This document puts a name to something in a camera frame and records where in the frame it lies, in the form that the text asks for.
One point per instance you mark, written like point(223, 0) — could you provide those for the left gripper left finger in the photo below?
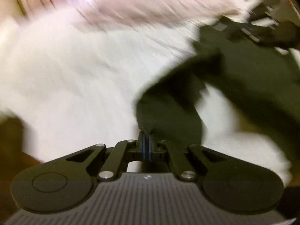
point(119, 157)

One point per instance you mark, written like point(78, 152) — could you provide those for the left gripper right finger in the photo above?
point(164, 156)

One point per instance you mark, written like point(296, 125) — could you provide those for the black long-sleeve sweater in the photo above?
point(260, 81)

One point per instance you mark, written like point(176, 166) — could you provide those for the mauve folded blanket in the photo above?
point(115, 13)

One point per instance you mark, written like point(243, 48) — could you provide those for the white striped bedspread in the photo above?
point(76, 86)

